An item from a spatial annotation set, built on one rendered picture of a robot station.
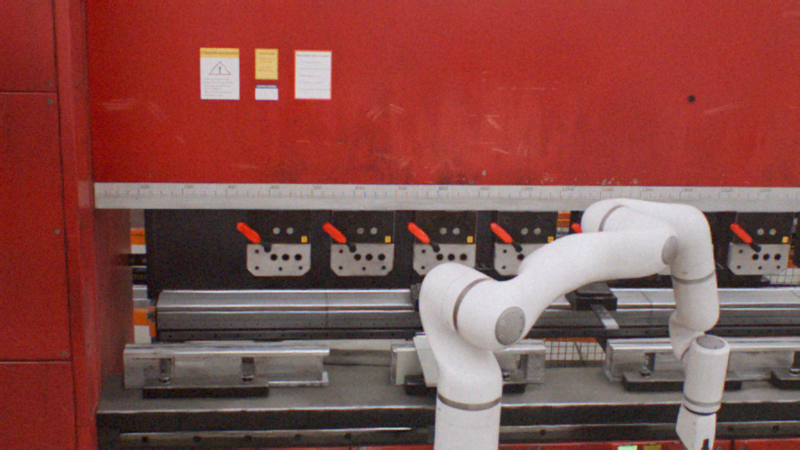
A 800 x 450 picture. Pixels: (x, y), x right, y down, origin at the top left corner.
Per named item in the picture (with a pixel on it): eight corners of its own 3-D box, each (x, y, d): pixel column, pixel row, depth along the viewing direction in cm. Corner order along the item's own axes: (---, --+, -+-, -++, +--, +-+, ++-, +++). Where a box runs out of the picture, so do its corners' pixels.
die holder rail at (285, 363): (124, 388, 276) (122, 353, 274) (127, 378, 282) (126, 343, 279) (328, 386, 282) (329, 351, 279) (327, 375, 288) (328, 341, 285)
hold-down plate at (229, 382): (142, 398, 272) (142, 387, 271) (145, 388, 277) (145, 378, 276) (268, 396, 275) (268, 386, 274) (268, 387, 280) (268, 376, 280)
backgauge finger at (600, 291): (588, 333, 293) (590, 315, 291) (563, 296, 318) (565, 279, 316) (633, 332, 294) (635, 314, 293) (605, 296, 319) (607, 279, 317)
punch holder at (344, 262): (330, 275, 272) (332, 210, 267) (329, 263, 280) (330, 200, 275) (392, 275, 274) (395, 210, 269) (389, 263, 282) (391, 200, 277)
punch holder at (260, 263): (246, 276, 270) (246, 210, 265) (247, 263, 278) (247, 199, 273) (310, 275, 271) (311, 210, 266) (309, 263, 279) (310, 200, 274)
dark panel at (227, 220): (146, 300, 326) (142, 152, 313) (147, 297, 328) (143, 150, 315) (529, 297, 339) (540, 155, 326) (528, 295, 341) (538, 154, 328)
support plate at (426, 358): (426, 387, 258) (426, 383, 257) (412, 340, 282) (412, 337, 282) (504, 386, 260) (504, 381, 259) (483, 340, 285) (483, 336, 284)
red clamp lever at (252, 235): (240, 223, 261) (272, 248, 264) (241, 218, 265) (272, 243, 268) (235, 229, 262) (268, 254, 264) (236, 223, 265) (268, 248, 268)
